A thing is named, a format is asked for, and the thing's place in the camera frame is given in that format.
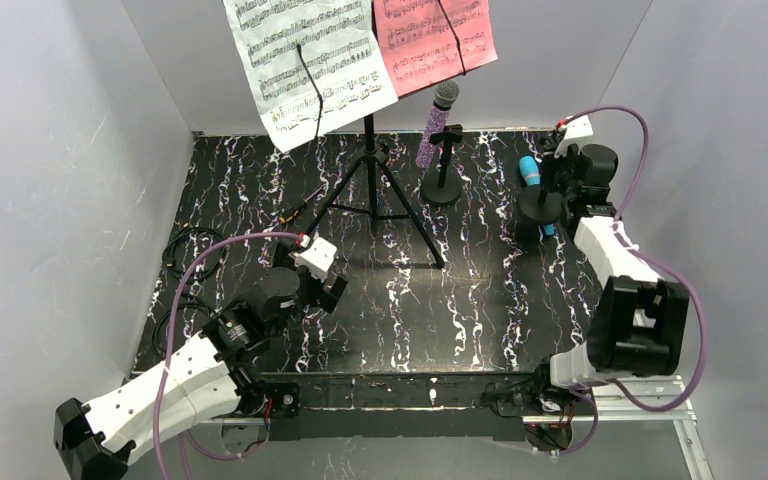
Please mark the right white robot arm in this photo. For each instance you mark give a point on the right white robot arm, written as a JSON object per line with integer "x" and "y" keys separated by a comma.
{"x": 638, "y": 324}

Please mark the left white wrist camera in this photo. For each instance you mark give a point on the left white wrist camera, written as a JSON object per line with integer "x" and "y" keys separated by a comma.
{"x": 317, "y": 255}

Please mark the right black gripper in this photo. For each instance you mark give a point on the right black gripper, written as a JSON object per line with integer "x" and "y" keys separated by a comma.
{"x": 557, "y": 175}

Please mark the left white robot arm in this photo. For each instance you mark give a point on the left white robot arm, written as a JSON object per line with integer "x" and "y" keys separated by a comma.
{"x": 210, "y": 375}

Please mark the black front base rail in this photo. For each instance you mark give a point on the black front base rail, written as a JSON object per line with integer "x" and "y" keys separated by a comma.
{"x": 502, "y": 406}

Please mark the pink sheet music page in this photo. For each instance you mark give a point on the pink sheet music page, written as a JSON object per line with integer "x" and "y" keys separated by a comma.
{"x": 424, "y": 42}

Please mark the black round-base mic stand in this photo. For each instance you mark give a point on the black round-base mic stand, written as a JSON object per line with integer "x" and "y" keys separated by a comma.
{"x": 540, "y": 203}
{"x": 438, "y": 188}

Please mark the purple glitter microphone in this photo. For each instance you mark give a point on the purple glitter microphone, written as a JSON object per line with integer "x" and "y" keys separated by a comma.
{"x": 445, "y": 95}

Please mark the white sheet music page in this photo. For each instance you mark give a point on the white sheet music page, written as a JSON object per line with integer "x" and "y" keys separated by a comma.
{"x": 312, "y": 66}

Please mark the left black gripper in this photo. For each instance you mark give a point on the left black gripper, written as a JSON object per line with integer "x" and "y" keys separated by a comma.
{"x": 330, "y": 291}

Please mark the blue toy microphone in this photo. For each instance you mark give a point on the blue toy microphone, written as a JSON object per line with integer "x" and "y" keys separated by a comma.
{"x": 529, "y": 171}

